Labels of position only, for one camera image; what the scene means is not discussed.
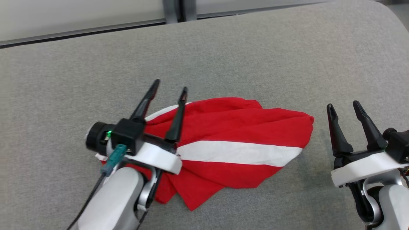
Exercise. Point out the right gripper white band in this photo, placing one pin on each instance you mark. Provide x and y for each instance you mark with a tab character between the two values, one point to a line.
364	169

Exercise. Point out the dark partition base rail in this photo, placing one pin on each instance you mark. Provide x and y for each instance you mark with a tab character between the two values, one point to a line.
80	33

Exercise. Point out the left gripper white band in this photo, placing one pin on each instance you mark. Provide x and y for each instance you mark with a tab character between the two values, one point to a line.
156	158

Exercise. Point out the grey partition post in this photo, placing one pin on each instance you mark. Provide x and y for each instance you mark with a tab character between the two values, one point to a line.
171	11

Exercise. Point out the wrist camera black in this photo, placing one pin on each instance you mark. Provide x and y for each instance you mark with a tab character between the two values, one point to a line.
127	135
399	143

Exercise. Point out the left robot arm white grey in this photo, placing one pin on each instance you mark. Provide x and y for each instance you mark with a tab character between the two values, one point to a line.
111	204

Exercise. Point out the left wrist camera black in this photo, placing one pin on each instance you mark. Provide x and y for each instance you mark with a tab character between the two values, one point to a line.
127	135

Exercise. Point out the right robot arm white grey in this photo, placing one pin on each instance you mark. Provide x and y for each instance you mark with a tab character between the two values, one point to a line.
393	204

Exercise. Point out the red garment with white stripes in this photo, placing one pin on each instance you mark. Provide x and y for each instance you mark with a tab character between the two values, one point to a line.
230	121

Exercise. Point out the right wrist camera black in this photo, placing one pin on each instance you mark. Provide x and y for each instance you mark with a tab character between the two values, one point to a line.
399	143

